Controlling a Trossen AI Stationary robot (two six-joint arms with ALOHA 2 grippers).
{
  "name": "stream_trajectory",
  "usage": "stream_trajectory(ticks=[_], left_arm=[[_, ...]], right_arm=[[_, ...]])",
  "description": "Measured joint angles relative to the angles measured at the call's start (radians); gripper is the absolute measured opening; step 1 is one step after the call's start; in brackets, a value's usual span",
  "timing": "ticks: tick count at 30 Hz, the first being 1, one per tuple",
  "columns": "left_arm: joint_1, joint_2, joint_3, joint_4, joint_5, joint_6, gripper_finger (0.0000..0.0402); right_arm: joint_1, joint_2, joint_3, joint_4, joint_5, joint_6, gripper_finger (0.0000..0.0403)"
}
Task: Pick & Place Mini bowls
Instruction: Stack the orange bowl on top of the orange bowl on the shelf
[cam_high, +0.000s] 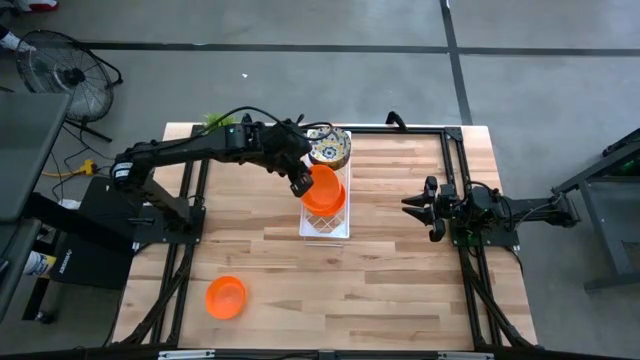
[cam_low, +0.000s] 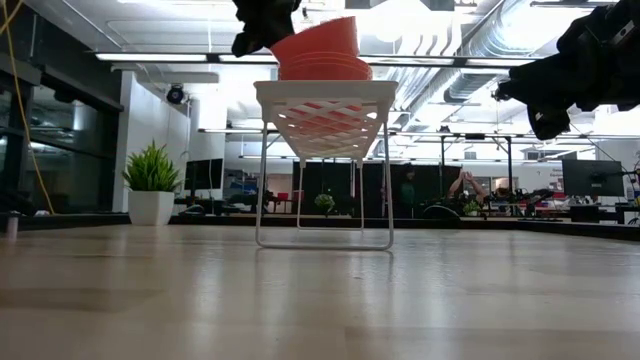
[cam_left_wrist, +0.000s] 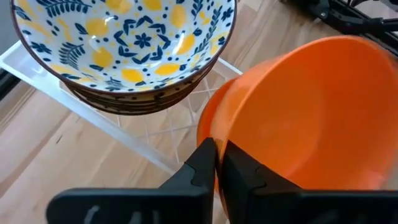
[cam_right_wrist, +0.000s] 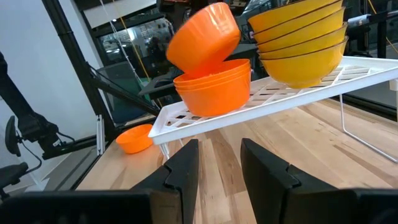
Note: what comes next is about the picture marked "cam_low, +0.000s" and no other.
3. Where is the person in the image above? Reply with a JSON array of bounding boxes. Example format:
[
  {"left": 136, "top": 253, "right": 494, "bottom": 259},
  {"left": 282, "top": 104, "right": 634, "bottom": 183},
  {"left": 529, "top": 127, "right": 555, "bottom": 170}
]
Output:
[
  {"left": 446, "top": 170, "right": 489, "bottom": 214},
  {"left": 399, "top": 167, "right": 419, "bottom": 219}
]

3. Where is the white wire mesh rack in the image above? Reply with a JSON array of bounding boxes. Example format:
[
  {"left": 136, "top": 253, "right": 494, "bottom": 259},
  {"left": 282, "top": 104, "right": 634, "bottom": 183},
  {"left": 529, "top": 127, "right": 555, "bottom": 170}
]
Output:
[{"left": 253, "top": 79, "right": 400, "bottom": 251}]

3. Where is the green plant in white pot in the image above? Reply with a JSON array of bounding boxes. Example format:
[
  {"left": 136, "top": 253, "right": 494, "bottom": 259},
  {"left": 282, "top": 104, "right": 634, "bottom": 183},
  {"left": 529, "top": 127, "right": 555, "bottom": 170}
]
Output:
[{"left": 121, "top": 139, "right": 183, "bottom": 227}]

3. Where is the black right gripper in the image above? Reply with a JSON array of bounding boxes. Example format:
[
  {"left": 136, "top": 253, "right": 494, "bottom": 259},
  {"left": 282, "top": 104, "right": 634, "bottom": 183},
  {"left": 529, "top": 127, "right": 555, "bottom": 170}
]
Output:
[{"left": 493, "top": 0, "right": 640, "bottom": 142}]

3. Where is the thin yellow hanging cable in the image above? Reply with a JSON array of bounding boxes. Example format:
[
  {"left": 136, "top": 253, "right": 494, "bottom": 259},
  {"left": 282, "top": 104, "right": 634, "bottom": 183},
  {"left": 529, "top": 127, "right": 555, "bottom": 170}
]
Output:
[{"left": 0, "top": 0, "right": 56, "bottom": 216}]

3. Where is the small grey cylindrical post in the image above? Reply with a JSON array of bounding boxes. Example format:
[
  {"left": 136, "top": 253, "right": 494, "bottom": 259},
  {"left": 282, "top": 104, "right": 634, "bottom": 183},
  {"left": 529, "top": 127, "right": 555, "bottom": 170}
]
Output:
[{"left": 4, "top": 209, "right": 22, "bottom": 242}]

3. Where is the small background potted plant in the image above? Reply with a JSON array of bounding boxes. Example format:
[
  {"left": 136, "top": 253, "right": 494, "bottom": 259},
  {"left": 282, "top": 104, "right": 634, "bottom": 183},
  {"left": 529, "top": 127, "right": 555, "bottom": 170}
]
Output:
[{"left": 313, "top": 193, "right": 337, "bottom": 215}]

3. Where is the silver ceiling ventilation duct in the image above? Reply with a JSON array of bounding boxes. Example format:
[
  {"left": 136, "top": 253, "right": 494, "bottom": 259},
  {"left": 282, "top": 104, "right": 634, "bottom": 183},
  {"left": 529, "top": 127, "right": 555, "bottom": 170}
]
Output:
[{"left": 394, "top": 0, "right": 596, "bottom": 114}]

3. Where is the black computer monitor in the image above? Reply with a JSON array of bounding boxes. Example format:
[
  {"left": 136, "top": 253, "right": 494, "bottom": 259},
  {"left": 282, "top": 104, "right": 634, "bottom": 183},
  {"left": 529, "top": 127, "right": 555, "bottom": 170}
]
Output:
[
  {"left": 561, "top": 158, "right": 626, "bottom": 198},
  {"left": 184, "top": 158, "right": 225, "bottom": 192}
]

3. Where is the black aluminium table frame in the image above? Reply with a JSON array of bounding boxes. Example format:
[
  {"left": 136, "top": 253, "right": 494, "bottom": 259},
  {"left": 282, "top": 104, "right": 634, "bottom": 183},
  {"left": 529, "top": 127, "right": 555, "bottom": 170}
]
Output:
[{"left": 0, "top": 211, "right": 640, "bottom": 243}]

